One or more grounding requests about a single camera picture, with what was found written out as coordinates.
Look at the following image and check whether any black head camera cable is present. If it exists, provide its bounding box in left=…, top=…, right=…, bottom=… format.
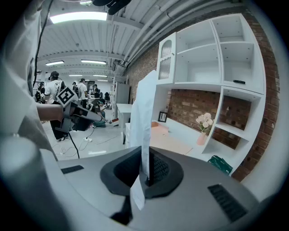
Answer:
left=32, top=0, right=54, bottom=89

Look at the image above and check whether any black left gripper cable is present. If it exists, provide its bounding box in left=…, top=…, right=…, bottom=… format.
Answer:
left=67, top=130, right=81, bottom=160

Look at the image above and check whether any green tissue pack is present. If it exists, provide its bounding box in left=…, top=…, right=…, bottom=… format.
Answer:
left=207, top=154, right=233, bottom=176

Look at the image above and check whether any white shelf unit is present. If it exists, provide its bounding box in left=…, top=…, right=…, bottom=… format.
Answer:
left=125, top=13, right=267, bottom=181

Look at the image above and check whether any person's beige shirt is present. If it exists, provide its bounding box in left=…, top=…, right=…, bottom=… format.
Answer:
left=0, top=4, right=59, bottom=162

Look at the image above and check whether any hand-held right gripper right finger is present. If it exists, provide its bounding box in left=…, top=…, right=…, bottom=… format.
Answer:
left=144, top=146, right=184, bottom=199

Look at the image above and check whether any white A4 paper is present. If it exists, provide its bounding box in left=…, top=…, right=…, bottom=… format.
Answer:
left=129, top=69, right=158, bottom=211

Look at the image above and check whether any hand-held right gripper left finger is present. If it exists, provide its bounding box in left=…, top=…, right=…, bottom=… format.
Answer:
left=100, top=146, right=144, bottom=197

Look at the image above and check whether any pink vase with pale flowers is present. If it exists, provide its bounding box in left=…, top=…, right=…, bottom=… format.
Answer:
left=195, top=112, right=215, bottom=146

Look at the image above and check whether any person's left forearm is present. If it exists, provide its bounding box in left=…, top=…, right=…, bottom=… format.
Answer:
left=36, top=104, right=65, bottom=124

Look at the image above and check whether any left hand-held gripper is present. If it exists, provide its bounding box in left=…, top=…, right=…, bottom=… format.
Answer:
left=55, top=87, right=113, bottom=133

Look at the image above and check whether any large fluorescent ceiling light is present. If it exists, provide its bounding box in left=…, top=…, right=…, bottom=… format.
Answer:
left=49, top=11, right=108, bottom=24

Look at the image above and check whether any white side desk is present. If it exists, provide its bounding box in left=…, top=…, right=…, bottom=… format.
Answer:
left=116, top=103, right=133, bottom=145

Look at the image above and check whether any white glass cabinet door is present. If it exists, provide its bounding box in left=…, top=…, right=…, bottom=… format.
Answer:
left=157, top=32, right=178, bottom=86

